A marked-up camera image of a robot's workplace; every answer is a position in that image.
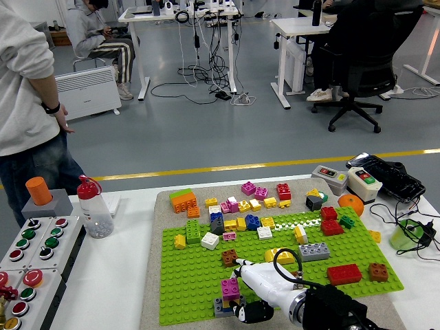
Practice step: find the pink small brick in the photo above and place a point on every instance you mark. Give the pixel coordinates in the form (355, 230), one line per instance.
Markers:
(225, 207)

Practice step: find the lime green flat brick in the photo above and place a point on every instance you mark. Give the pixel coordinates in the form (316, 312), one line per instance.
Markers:
(179, 192)

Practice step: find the white square brick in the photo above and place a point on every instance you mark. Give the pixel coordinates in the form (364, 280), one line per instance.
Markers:
(209, 240)
(264, 233)

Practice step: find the dark green brick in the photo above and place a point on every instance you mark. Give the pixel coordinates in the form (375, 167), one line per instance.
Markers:
(346, 222)

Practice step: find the person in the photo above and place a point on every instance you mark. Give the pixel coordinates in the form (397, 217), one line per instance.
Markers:
(323, 65)
(20, 86)
(86, 27)

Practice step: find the green baseplate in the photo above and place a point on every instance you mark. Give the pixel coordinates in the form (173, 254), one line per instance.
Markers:
(192, 285)

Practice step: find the white flat panel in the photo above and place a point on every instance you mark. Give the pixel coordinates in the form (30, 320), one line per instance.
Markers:
(113, 204)

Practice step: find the green and white brick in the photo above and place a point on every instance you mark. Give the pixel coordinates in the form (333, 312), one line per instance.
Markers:
(324, 197)

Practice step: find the grey switch box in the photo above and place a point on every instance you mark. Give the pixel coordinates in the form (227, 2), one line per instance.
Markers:
(329, 178)

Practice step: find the black office chair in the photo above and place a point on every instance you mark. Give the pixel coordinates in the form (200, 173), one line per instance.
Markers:
(371, 79)

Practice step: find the black handheld device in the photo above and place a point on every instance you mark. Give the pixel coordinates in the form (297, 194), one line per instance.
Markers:
(389, 174)

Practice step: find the metal chair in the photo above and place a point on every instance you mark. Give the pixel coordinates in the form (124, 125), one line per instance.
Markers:
(82, 62)

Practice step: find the orange cylinder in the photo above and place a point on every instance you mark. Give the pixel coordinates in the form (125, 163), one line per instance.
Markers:
(38, 190)

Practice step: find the red long brick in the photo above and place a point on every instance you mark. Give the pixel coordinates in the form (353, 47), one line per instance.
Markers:
(344, 275)

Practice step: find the brass fitting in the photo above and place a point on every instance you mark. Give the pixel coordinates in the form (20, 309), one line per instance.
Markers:
(2, 311)

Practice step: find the white camera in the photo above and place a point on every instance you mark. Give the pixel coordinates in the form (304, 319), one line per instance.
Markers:
(168, 8)

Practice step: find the person's left hand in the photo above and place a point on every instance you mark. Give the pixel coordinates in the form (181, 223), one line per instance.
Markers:
(63, 120)

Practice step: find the red square brick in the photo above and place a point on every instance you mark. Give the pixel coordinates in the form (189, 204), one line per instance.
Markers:
(331, 228)
(328, 213)

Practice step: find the dark grey cube brick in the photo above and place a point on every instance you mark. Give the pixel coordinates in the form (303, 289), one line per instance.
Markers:
(314, 203)

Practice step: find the orange fruit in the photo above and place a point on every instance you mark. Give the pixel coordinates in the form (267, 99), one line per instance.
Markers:
(350, 203)

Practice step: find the orange small brick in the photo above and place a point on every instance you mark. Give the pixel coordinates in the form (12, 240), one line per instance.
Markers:
(194, 211)

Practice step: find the black bottle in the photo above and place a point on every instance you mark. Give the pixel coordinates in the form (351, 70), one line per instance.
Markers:
(316, 13)

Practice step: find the magenta square brick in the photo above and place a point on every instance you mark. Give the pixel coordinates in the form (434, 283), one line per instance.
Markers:
(249, 187)
(230, 288)
(262, 192)

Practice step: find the magenta and white brick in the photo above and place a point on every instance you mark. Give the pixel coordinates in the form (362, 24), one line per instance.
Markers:
(233, 205)

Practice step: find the green tall brick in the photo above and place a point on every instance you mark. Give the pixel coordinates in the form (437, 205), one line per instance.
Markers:
(192, 232)

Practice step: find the blue small brick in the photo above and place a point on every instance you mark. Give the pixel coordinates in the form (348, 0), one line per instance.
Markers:
(216, 216)

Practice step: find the white desk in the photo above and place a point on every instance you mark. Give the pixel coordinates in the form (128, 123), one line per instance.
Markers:
(154, 18)
(431, 44)
(299, 25)

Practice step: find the yellow and white brick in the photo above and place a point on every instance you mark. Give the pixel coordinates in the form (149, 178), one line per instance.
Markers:
(300, 234)

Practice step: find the yellow arched brick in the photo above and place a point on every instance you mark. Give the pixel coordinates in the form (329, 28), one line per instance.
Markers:
(269, 256)

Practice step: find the grey long brick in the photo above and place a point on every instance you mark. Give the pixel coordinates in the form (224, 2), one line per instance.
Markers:
(314, 252)

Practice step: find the yellow tiny brick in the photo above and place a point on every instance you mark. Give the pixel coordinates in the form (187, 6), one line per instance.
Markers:
(285, 203)

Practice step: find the white small brick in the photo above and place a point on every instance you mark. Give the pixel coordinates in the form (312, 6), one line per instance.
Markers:
(214, 208)

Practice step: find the brown square brick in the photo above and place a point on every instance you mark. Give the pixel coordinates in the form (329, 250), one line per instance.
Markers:
(378, 272)
(230, 258)

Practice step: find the grey square block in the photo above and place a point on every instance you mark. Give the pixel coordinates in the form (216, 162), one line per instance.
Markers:
(60, 206)

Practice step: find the grey wide brick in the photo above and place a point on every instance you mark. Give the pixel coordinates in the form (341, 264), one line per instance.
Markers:
(218, 306)

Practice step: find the yellow square brick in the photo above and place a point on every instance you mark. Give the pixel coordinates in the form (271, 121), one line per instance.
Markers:
(228, 303)

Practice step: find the cream switch box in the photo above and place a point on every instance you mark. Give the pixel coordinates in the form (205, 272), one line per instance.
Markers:
(361, 186)

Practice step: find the yellow small brick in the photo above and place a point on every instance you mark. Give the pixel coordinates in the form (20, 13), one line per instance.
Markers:
(212, 201)
(267, 222)
(255, 204)
(271, 202)
(245, 205)
(240, 224)
(375, 236)
(229, 225)
(179, 242)

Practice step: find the black power strip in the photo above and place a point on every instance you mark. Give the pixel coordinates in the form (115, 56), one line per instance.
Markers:
(223, 95)

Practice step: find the dark bottle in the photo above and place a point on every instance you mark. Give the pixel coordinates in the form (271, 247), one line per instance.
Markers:
(156, 8)

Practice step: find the orange large brick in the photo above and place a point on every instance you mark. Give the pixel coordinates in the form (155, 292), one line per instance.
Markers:
(184, 203)

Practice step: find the dark grey sloped brick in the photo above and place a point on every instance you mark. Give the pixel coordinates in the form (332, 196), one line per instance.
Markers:
(217, 227)

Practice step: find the black wristwatch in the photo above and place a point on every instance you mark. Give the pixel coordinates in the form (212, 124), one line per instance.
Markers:
(51, 108)

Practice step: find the yellow sloped brick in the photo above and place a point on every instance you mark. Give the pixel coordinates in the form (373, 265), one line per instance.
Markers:
(313, 192)

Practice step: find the person's left forearm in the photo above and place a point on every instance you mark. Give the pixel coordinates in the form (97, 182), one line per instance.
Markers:
(47, 93)

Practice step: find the white panel heater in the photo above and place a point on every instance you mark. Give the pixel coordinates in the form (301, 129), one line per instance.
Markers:
(89, 91)

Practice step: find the red tall brick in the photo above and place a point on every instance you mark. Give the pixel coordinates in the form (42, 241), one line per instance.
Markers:
(284, 191)

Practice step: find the clear bottle red cap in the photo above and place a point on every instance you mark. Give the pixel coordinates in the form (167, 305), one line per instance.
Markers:
(96, 216)

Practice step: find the white button box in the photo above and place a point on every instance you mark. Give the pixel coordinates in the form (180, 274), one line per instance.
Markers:
(28, 234)
(51, 242)

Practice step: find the emergency stop button box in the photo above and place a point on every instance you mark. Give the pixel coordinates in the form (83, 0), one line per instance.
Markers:
(13, 280)
(32, 277)

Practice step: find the green plastic cup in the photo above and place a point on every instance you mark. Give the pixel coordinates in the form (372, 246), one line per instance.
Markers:
(398, 240)

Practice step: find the black plug adapter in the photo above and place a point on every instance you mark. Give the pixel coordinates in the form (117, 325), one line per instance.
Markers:
(429, 231)

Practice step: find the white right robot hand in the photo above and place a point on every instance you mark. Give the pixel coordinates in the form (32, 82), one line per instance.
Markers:
(264, 282)

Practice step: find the pink flat brick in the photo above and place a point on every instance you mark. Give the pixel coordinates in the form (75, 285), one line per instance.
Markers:
(229, 236)

